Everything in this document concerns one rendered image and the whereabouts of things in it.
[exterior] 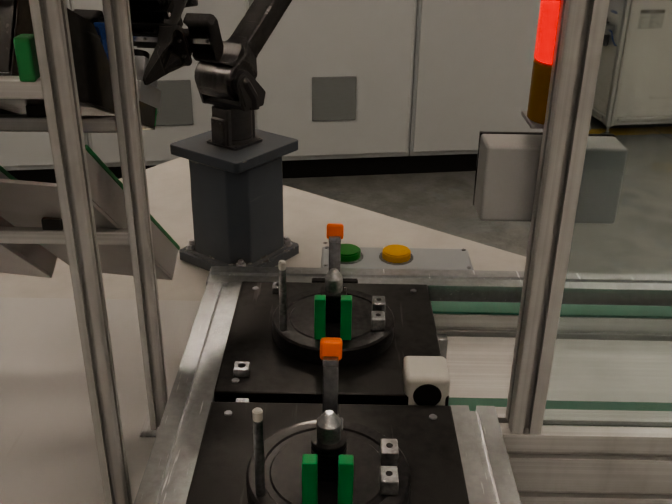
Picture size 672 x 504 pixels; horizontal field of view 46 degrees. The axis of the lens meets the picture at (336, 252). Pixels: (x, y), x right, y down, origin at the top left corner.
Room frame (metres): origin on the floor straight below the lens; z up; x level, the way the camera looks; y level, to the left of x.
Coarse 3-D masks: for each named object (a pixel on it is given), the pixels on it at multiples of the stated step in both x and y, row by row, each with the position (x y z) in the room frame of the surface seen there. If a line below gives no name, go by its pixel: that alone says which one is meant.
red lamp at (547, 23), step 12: (552, 0) 0.65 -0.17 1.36; (540, 12) 0.66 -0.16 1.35; (552, 12) 0.64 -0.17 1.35; (540, 24) 0.66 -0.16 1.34; (552, 24) 0.64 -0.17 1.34; (540, 36) 0.65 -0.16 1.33; (552, 36) 0.64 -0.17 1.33; (540, 48) 0.65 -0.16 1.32; (552, 48) 0.64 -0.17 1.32; (540, 60) 0.65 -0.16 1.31; (552, 60) 0.64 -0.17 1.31
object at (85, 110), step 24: (0, 0) 0.62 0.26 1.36; (24, 0) 0.63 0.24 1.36; (0, 24) 0.62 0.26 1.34; (24, 24) 0.63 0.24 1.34; (72, 24) 0.70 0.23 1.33; (0, 48) 0.61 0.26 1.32; (72, 48) 0.69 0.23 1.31; (96, 48) 0.74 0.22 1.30; (96, 72) 0.73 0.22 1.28; (96, 96) 0.72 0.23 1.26; (144, 120) 0.82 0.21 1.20
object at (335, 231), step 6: (330, 228) 0.85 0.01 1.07; (336, 228) 0.85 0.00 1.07; (342, 228) 0.85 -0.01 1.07; (330, 234) 0.84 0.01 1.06; (336, 234) 0.84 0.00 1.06; (342, 234) 0.84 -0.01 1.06; (330, 240) 0.83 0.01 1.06; (336, 240) 0.83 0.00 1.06; (330, 246) 0.84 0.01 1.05; (336, 246) 0.84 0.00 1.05; (330, 252) 0.84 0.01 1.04; (336, 252) 0.84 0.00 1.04; (330, 258) 0.84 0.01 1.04; (336, 258) 0.84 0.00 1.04; (330, 264) 0.84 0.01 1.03; (336, 264) 0.84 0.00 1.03
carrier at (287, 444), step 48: (240, 432) 0.60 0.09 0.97; (288, 432) 0.57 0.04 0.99; (336, 432) 0.52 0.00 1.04; (384, 432) 0.60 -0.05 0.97; (432, 432) 0.60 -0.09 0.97; (192, 480) 0.53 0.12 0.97; (240, 480) 0.53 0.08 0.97; (288, 480) 0.51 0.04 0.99; (336, 480) 0.51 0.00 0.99; (384, 480) 0.50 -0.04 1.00; (432, 480) 0.54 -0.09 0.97
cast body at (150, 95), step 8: (136, 56) 0.94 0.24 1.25; (144, 56) 0.94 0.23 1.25; (136, 64) 0.94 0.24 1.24; (144, 64) 0.94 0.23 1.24; (136, 72) 0.93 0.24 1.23; (144, 88) 0.93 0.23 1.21; (152, 88) 0.95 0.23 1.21; (144, 96) 0.93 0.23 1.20; (152, 96) 0.95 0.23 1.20; (160, 96) 0.97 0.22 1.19; (152, 104) 0.95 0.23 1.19
